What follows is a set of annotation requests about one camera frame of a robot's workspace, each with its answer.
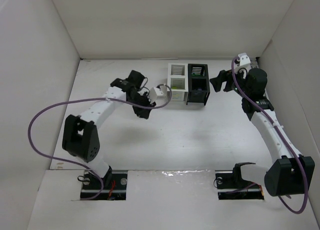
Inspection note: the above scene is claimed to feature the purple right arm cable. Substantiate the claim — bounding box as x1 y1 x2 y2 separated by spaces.
231 56 310 214

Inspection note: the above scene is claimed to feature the black slotted container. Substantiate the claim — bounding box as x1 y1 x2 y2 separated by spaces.
186 64 210 105

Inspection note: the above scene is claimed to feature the white slotted container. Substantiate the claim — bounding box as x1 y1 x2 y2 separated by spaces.
167 63 189 102

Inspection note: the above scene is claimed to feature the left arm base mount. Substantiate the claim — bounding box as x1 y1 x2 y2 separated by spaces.
77 170 128 201

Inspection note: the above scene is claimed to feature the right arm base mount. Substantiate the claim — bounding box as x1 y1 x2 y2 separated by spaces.
213 162 265 200

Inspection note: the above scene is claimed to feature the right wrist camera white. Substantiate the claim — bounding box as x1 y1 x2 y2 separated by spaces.
237 53 251 68

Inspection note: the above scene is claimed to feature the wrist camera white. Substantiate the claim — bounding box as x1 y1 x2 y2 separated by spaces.
148 86 164 102
237 53 251 68

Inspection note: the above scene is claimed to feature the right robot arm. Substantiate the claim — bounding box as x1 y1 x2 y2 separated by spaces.
210 68 315 196

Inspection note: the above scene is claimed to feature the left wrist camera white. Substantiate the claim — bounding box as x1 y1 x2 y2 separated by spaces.
148 86 164 102

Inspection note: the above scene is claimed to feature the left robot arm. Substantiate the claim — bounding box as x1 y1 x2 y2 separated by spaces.
62 70 163 183

